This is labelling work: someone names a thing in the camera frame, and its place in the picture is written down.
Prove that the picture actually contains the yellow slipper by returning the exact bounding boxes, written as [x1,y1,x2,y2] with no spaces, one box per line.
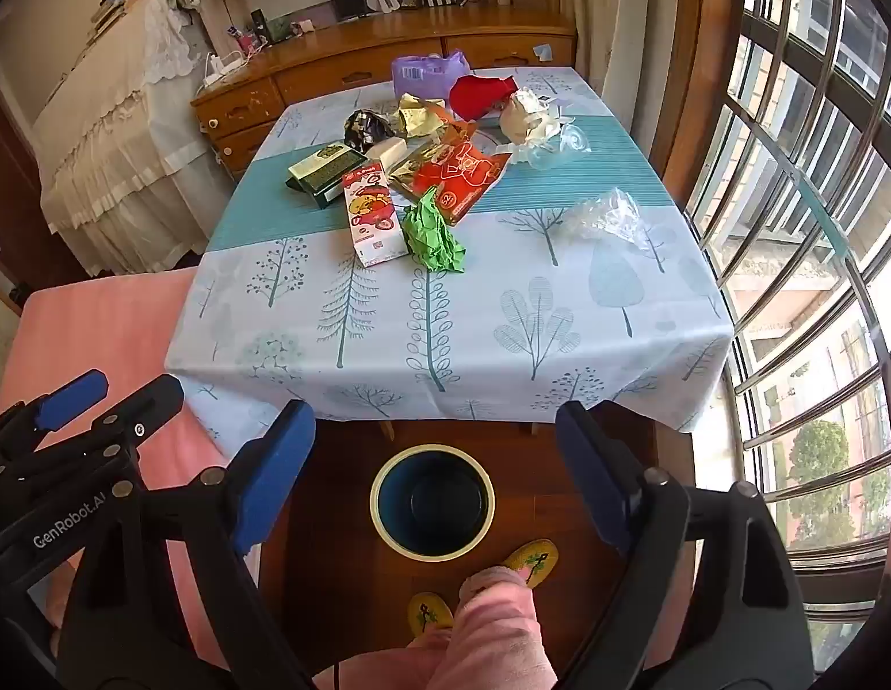
[499,539,560,587]
[407,591,455,639]

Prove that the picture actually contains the white power strip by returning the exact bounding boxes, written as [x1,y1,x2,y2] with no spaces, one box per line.
[201,50,252,87]

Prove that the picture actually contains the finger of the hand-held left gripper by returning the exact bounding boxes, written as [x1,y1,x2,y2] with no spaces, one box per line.
[14,374,185,479]
[0,369,110,472]

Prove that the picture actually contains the green paper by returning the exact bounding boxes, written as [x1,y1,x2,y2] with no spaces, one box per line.
[402,187,466,274]

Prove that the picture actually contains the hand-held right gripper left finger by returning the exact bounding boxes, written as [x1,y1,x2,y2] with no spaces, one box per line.
[57,398,317,690]

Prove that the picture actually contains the dark green box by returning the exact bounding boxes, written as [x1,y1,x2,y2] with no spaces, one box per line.
[285,144,369,211]

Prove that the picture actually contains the clear plastic packaging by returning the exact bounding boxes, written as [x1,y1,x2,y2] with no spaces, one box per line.
[510,122,590,170]

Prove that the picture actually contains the red paper box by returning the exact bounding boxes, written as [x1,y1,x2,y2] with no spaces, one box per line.
[449,74,522,121]

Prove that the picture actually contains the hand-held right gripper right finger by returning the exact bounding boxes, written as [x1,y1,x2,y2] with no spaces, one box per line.
[555,400,813,690]

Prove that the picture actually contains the cream curtain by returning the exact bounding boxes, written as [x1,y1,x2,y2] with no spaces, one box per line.
[560,0,676,159]

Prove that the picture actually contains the white paper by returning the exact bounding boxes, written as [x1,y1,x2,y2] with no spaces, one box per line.
[499,86,565,148]

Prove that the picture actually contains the gold foil packet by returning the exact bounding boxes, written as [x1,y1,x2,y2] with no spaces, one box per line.
[388,142,446,202]

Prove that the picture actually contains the red and white carton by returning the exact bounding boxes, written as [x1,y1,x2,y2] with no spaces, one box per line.
[342,162,410,267]

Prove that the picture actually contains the tree print tablecloth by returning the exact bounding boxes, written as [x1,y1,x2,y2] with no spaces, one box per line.
[163,66,737,439]

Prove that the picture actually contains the window with metal grille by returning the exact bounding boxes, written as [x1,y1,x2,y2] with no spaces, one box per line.
[686,0,891,662]

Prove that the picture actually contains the stack of books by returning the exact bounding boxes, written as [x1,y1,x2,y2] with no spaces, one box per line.
[93,0,159,30]

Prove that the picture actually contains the black gold wrapper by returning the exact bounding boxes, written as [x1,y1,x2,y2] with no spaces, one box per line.
[342,108,395,152]

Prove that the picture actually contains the orange wrapper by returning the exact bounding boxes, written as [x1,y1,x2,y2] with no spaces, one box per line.
[427,102,481,146]

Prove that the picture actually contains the pink bed mat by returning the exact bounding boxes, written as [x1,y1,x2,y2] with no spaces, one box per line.
[0,266,263,662]

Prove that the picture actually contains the red snack wrapper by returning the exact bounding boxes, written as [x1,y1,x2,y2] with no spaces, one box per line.
[409,140,514,225]

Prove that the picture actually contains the small cream box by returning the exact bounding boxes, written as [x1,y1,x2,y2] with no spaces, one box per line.
[366,136,410,168]

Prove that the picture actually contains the brown wooden door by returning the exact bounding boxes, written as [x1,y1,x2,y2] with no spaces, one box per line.
[0,79,79,289]

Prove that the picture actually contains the yellow wrapper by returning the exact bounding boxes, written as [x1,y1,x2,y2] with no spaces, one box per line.
[391,92,446,139]

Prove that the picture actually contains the wooden desk with drawers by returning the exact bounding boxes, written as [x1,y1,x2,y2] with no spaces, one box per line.
[191,10,579,181]

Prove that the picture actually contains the lace-covered piano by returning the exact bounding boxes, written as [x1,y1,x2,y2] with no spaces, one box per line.
[32,0,234,278]

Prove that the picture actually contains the round cream rimmed bin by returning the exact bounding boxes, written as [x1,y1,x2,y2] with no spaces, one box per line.
[369,443,496,558]

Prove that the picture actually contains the purple plastic bag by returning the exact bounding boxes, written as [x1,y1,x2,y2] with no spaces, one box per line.
[391,50,471,100]

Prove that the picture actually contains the clear plastic bag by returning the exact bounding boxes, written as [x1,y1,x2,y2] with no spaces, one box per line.
[564,187,651,252]

